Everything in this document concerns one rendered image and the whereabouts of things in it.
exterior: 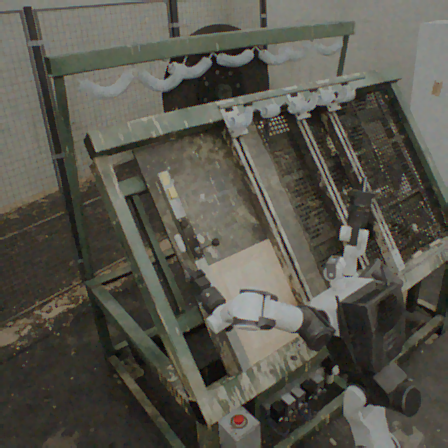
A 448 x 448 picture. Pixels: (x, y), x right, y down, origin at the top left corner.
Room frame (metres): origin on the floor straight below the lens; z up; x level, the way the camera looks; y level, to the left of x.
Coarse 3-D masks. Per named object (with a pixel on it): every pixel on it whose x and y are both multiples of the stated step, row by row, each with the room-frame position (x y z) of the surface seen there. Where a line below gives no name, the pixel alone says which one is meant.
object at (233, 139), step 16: (224, 112) 2.11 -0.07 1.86; (224, 128) 2.12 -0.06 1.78; (240, 128) 2.09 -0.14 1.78; (240, 144) 2.08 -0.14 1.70; (240, 160) 2.02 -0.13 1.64; (240, 176) 2.03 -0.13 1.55; (256, 176) 1.99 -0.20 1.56; (256, 192) 1.93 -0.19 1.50; (256, 208) 1.93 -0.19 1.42; (272, 208) 1.91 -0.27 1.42; (272, 224) 1.86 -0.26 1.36; (272, 240) 1.84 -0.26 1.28; (288, 256) 1.80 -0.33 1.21; (288, 272) 1.75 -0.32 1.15; (304, 288) 1.71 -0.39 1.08
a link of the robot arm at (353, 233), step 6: (348, 222) 1.64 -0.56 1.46; (354, 222) 1.62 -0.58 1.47; (360, 222) 1.61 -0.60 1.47; (366, 222) 1.62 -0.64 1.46; (342, 228) 1.65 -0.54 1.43; (348, 228) 1.64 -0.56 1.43; (354, 228) 1.59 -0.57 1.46; (360, 228) 1.61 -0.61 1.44; (342, 234) 1.63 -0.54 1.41; (348, 234) 1.62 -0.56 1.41; (354, 234) 1.58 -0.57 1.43; (360, 234) 1.60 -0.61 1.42; (342, 240) 1.63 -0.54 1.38; (348, 240) 1.62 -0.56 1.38; (354, 240) 1.57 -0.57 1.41; (360, 240) 1.60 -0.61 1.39
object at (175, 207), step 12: (156, 180) 1.84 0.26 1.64; (168, 204) 1.77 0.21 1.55; (180, 204) 1.77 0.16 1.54; (180, 216) 1.74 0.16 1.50; (180, 228) 1.70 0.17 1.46; (192, 264) 1.65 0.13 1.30; (204, 264) 1.63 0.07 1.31; (228, 336) 1.45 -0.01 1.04; (240, 348) 1.43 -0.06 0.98; (240, 360) 1.40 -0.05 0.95
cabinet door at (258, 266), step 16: (240, 256) 1.74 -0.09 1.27; (256, 256) 1.77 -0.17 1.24; (272, 256) 1.80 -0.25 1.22; (224, 272) 1.66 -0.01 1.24; (240, 272) 1.69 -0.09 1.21; (256, 272) 1.72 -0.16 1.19; (272, 272) 1.75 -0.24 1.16; (224, 288) 1.61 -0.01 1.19; (272, 288) 1.70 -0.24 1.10; (288, 288) 1.72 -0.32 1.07; (240, 336) 1.49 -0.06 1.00; (256, 336) 1.51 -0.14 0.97; (272, 336) 1.54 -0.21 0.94; (288, 336) 1.56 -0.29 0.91; (256, 352) 1.46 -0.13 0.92
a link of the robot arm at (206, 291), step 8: (200, 272) 1.39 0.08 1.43; (192, 280) 1.39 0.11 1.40; (200, 280) 1.38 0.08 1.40; (208, 280) 1.38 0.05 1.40; (192, 288) 1.39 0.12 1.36; (200, 288) 1.35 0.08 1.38; (208, 288) 1.34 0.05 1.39; (216, 288) 1.36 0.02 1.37; (200, 296) 1.33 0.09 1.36; (208, 296) 1.31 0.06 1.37
